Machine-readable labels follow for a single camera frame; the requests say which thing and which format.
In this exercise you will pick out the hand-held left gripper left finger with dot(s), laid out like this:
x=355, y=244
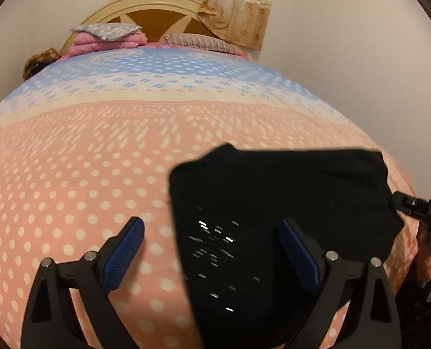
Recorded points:
x=126, y=251

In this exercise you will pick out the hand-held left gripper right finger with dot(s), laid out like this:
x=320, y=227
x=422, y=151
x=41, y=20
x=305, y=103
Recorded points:
x=300, y=258

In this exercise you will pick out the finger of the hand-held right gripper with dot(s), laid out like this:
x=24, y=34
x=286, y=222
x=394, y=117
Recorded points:
x=406, y=203

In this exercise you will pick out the black pants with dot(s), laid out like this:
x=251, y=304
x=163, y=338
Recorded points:
x=273, y=207

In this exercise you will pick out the pink blue polka-dot bedspread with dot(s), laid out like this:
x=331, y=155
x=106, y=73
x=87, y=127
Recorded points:
x=92, y=145

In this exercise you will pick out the brown fuzzy object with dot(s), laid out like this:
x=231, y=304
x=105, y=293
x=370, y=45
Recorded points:
x=39, y=63

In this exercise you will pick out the folded pink blanket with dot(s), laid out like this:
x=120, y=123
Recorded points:
x=92, y=45

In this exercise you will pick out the grey patterned pillow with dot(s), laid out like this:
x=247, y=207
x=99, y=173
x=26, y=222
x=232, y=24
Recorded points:
x=106, y=31

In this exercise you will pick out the striped pillow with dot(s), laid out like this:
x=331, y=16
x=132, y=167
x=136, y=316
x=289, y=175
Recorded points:
x=200, y=41

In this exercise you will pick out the cream wooden bed headboard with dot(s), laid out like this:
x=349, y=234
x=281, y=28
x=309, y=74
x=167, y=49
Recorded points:
x=146, y=14

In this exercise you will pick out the beige patterned window curtain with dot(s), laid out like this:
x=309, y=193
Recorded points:
x=219, y=3

